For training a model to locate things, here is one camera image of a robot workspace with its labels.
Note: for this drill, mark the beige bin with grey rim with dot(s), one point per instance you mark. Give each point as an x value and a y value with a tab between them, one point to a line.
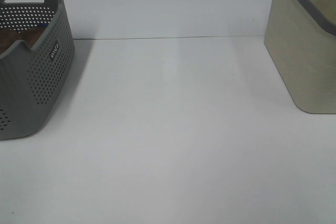
300	38

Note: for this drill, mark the blue grey cloth in basket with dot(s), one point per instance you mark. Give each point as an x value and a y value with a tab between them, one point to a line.
43	25

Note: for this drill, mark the brown towel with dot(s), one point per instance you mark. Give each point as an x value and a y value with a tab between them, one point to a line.
8	37

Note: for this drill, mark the grey perforated plastic basket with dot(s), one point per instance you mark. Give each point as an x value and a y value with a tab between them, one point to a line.
32	78

